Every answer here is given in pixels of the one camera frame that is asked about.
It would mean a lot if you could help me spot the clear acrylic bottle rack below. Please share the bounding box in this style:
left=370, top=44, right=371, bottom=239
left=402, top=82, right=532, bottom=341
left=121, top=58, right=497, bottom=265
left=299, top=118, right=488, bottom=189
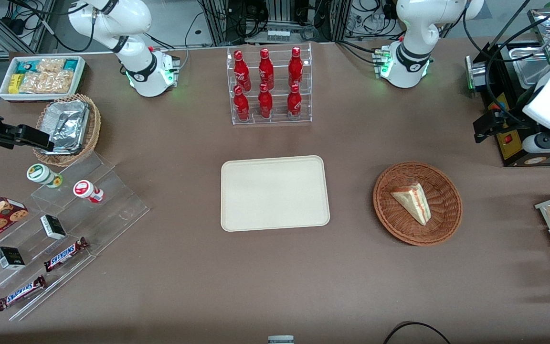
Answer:
left=226, top=43, right=313, bottom=126

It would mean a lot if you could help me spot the black food warmer appliance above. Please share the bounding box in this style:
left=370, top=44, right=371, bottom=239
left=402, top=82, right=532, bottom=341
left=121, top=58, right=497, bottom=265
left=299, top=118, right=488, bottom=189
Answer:
left=466, top=7, right=550, bottom=168

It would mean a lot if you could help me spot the red cola bottle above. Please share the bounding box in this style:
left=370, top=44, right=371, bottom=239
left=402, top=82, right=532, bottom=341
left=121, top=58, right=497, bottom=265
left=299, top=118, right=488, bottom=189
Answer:
left=233, top=86, right=251, bottom=121
left=233, top=50, right=252, bottom=92
left=258, top=48, right=275, bottom=91
left=286, top=84, right=303, bottom=119
left=288, top=46, right=304, bottom=88
left=257, top=83, right=274, bottom=119

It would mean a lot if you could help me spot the white rectangular snack bin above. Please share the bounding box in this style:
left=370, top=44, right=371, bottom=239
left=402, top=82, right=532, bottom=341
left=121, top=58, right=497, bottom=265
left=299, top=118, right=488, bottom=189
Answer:
left=0, top=55, right=86, bottom=102

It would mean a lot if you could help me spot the clear acrylic stepped display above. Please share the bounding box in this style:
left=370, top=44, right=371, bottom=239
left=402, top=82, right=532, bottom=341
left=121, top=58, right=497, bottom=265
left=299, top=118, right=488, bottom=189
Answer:
left=0, top=151, right=151, bottom=322

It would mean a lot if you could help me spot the green lid yogurt cup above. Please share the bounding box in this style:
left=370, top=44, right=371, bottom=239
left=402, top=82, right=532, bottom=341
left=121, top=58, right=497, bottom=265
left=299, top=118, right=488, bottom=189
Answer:
left=26, top=163, right=63, bottom=189

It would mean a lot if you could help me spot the steel warmer pan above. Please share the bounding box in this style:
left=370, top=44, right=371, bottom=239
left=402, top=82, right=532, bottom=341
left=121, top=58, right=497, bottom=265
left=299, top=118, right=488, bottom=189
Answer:
left=508, top=44, right=550, bottom=90

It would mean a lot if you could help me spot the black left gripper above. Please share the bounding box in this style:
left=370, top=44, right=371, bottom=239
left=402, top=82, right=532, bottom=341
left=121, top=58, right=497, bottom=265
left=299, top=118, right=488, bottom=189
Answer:
left=473, top=111, right=528, bottom=144

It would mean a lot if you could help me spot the silver metal box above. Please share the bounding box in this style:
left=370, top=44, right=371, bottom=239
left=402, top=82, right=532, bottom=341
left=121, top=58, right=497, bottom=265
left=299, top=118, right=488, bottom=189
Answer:
left=465, top=54, right=491, bottom=92

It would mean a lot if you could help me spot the large clear cracker bag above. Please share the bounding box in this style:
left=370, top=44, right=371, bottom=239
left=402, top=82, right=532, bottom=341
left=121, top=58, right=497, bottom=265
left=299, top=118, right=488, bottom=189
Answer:
left=19, top=71, right=74, bottom=95

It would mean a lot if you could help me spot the silver foil container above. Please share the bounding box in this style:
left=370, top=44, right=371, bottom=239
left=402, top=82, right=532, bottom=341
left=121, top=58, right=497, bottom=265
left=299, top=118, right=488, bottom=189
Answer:
left=40, top=100, right=90, bottom=155

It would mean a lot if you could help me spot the beige plastic tray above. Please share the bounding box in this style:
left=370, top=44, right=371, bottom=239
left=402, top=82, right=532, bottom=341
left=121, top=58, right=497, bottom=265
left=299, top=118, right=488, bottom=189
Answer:
left=221, top=155, right=331, bottom=233

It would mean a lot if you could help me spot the red lid yogurt cup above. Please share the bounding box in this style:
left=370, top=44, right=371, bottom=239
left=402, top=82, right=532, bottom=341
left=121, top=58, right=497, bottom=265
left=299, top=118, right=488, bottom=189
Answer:
left=73, top=179, right=105, bottom=204

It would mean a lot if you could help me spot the brown round wicker basket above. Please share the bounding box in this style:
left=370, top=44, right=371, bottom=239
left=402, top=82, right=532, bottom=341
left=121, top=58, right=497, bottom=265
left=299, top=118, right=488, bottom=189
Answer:
left=373, top=161, right=463, bottom=247

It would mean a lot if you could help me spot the aluminium frame beam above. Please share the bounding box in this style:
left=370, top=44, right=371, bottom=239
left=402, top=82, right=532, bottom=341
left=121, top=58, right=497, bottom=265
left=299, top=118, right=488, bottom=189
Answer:
left=0, top=0, right=57, bottom=56

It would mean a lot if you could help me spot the black floor cable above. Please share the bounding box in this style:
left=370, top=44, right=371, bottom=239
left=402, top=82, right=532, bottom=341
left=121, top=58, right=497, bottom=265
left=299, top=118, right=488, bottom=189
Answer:
left=382, top=321, right=453, bottom=344

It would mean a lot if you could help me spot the light wicker basket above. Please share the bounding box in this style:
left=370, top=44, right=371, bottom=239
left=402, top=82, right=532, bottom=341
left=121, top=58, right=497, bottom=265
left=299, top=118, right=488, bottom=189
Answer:
left=32, top=93, right=102, bottom=167

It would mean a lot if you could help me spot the small clear cracker bag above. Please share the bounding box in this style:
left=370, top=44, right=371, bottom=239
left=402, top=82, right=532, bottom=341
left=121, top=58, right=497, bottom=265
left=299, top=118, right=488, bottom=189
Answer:
left=36, top=58, right=66, bottom=74

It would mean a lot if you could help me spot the brown Snickers bar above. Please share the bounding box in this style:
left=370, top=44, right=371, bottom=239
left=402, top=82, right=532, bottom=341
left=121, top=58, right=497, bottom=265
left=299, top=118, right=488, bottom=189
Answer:
left=0, top=275, right=48, bottom=312
left=43, top=237, right=90, bottom=273

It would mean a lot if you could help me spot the small black carton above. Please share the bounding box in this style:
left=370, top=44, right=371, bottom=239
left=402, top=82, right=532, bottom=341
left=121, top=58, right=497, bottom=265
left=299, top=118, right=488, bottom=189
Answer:
left=40, top=214, right=67, bottom=240
left=0, top=246, right=26, bottom=270

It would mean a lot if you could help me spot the aluminium equipment rack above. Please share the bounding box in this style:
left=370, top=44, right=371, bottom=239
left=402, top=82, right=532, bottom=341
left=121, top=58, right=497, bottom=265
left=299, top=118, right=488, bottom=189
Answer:
left=198, top=0, right=353, bottom=46

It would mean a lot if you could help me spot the triangular sandwich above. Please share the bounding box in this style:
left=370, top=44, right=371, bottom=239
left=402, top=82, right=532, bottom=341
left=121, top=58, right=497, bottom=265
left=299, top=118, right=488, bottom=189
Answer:
left=390, top=183, right=433, bottom=226

